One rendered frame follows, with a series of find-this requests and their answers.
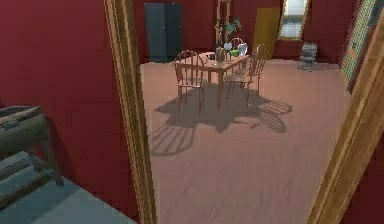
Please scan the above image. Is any wooden spindle-back chair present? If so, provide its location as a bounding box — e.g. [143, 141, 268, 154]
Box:
[223, 43, 268, 108]
[229, 37, 246, 54]
[173, 50, 207, 117]

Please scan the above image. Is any wooden dining table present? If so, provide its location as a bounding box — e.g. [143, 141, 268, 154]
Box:
[185, 51, 251, 110]

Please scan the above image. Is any tan vase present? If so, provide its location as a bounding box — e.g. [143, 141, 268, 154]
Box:
[214, 47, 227, 64]

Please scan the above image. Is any clear glass jug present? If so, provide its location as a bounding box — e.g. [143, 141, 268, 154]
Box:
[237, 42, 249, 57]

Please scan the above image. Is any dark grey fridge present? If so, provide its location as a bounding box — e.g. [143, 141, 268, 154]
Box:
[144, 2, 184, 63]

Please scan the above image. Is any green house plant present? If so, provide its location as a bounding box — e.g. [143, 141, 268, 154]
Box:
[215, 17, 243, 48]

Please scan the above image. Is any yellow wooden room door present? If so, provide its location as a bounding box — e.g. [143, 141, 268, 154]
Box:
[252, 7, 281, 60]

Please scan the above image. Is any bright window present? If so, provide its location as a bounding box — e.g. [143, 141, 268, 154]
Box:
[277, 0, 311, 42]

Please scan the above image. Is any patterned green room door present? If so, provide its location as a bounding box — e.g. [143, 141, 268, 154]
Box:
[339, 0, 384, 94]

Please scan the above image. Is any wooden door frame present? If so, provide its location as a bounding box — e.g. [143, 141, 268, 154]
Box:
[103, 0, 384, 224]

